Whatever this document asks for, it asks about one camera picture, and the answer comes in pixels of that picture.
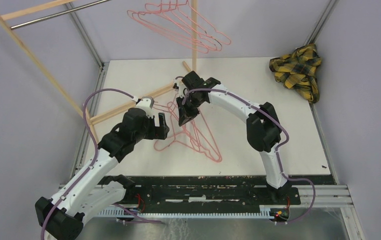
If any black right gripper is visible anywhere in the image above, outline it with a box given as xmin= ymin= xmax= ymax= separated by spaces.
xmin=176 ymin=93 xmax=205 ymax=126

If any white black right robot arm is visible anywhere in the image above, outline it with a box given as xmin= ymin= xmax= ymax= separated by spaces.
xmin=173 ymin=71 xmax=292 ymax=204

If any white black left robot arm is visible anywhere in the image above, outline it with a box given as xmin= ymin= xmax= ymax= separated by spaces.
xmin=35 ymin=107 xmax=170 ymax=240

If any yellow plaid shirt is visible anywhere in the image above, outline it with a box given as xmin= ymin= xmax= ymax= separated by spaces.
xmin=268 ymin=43 xmax=322 ymax=104

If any metal rack rod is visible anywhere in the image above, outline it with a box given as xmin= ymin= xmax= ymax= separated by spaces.
xmin=10 ymin=0 xmax=111 ymax=30

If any pink wire hanger pile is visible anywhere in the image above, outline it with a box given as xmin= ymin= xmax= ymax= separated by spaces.
xmin=153 ymin=111 xmax=223 ymax=163

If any pink wire hanger with hook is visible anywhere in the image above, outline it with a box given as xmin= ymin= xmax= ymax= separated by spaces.
xmin=153 ymin=134 xmax=223 ymax=163

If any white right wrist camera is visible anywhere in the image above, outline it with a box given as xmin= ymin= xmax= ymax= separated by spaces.
xmin=172 ymin=76 xmax=185 ymax=98

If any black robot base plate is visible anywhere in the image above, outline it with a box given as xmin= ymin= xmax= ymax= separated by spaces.
xmin=91 ymin=175 xmax=337 ymax=215

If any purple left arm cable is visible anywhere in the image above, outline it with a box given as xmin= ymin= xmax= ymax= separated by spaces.
xmin=40 ymin=88 xmax=167 ymax=240

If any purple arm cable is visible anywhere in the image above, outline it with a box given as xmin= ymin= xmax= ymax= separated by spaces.
xmin=40 ymin=88 xmax=167 ymax=240
xmin=181 ymin=88 xmax=317 ymax=226

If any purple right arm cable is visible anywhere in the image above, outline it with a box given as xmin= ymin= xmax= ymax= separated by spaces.
xmin=181 ymin=88 xmax=317 ymax=226

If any white slotted cable duct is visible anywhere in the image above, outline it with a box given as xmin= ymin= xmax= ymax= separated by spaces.
xmin=95 ymin=206 xmax=287 ymax=220

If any wooden clothes rack frame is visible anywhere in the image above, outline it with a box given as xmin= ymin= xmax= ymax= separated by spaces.
xmin=0 ymin=0 xmax=211 ymax=143

